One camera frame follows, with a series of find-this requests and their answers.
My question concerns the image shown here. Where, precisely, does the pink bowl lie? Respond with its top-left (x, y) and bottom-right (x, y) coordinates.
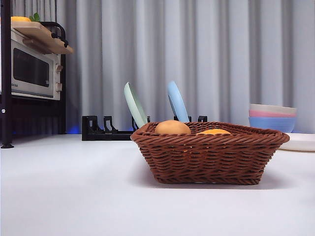
top-left (249, 109), bottom-right (297, 118)

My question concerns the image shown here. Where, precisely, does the white plate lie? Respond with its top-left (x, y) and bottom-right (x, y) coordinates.
top-left (279, 132), bottom-right (315, 152)

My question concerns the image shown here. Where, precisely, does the blue bowl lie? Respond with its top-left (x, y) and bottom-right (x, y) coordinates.
top-left (248, 116), bottom-right (296, 134)

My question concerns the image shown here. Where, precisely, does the white toaster oven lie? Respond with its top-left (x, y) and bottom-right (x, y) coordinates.
top-left (10, 27), bottom-right (62, 102)

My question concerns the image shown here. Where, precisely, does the beige bowl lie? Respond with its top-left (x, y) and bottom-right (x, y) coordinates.
top-left (249, 103), bottom-right (297, 118)

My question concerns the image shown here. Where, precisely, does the wooden cutting board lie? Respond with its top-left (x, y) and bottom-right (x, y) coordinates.
top-left (10, 21), bottom-right (75, 55)

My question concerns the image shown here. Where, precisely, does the orange toy corn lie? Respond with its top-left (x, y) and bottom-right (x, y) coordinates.
top-left (196, 128), bottom-right (232, 136)

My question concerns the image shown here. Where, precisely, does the brown wicker basket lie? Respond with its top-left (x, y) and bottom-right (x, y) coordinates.
top-left (130, 120), bottom-right (291, 185)

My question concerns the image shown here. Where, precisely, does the black shelf frame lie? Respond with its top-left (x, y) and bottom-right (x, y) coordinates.
top-left (0, 0), bottom-right (67, 149)

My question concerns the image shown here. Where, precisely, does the grey curtain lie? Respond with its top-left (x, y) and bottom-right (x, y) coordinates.
top-left (9, 0), bottom-right (315, 135)

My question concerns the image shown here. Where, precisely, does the pale green plate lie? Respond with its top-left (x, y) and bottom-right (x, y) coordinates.
top-left (124, 82), bottom-right (149, 129)

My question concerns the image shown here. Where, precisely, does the pale blue plate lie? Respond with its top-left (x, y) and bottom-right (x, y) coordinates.
top-left (167, 80), bottom-right (190, 123)

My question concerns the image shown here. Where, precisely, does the yellow toy fruit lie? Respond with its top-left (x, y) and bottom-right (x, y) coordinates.
top-left (10, 16), bottom-right (32, 23)

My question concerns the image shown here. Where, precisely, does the brown toy potato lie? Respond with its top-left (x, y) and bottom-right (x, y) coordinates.
top-left (154, 119), bottom-right (192, 136)

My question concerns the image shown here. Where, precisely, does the black dish rack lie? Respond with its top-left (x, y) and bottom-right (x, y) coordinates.
top-left (81, 115), bottom-right (209, 142)

